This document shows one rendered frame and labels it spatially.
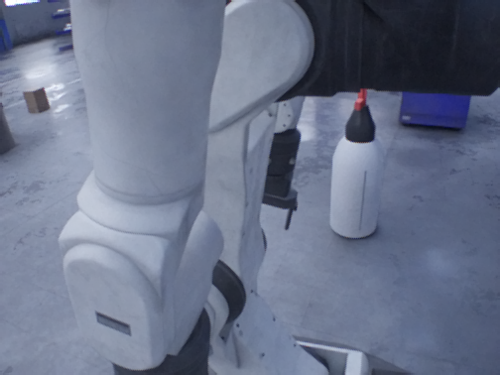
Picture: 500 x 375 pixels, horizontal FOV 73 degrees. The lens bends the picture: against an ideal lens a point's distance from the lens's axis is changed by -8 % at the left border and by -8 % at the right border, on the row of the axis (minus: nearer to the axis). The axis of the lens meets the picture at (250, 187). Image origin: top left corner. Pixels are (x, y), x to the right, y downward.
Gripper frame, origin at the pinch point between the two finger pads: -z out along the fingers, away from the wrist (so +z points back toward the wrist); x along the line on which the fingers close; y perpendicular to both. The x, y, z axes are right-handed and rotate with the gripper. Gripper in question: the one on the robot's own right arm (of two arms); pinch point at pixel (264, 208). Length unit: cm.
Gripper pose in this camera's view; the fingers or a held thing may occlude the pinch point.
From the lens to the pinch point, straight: 75.6
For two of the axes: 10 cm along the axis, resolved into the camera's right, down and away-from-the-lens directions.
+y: -2.9, 5.0, -8.2
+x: -9.5, -2.5, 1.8
